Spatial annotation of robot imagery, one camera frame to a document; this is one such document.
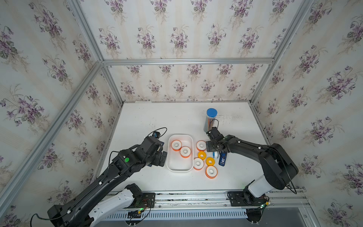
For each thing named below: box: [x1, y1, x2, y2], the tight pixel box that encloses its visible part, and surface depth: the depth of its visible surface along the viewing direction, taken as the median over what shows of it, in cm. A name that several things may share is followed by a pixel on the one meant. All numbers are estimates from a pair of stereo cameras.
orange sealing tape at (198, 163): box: [192, 157, 205, 171], surface depth 86 cm
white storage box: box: [166, 134, 194, 173], surface depth 91 cm
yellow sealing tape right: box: [206, 157, 216, 166], surface depth 88 cm
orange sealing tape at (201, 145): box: [196, 139, 207, 152], surface depth 94 cm
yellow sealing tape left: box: [198, 150, 207, 161], surface depth 92 cm
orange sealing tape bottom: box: [205, 165, 218, 179], surface depth 83 cm
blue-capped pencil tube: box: [203, 107, 218, 133], surface depth 90 cm
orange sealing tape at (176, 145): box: [171, 139, 183, 152], surface depth 94 cm
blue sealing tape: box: [212, 151, 218, 159], surface depth 88 cm
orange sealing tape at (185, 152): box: [179, 145, 192, 159], surface depth 90 cm
